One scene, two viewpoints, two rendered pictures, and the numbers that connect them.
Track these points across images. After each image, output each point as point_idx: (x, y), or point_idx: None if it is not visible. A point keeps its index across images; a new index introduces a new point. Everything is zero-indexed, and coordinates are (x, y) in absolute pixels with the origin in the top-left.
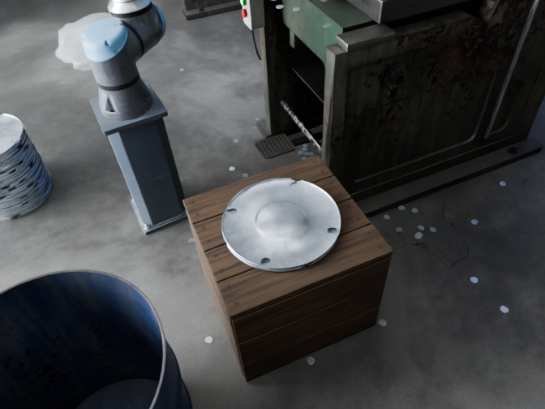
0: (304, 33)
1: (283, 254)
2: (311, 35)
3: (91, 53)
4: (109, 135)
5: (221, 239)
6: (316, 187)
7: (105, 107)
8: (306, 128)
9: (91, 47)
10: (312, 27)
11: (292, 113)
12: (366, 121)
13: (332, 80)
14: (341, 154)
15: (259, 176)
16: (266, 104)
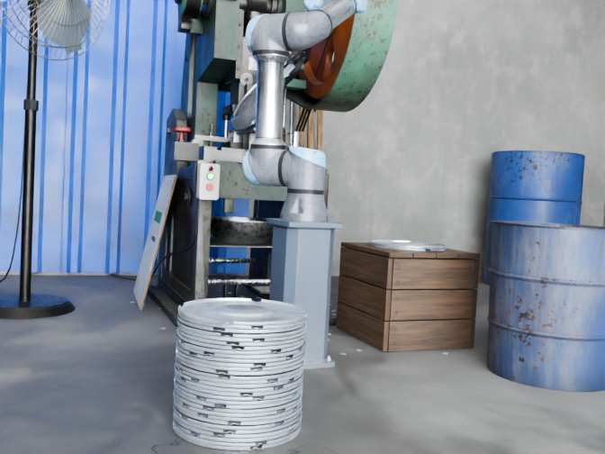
0: (255, 191)
1: (434, 246)
2: (265, 188)
3: (323, 160)
4: (330, 236)
5: (425, 251)
6: (377, 240)
7: (322, 211)
8: (254, 278)
9: (323, 155)
10: None
11: (228, 278)
12: None
13: (326, 193)
14: None
15: (364, 246)
16: (200, 286)
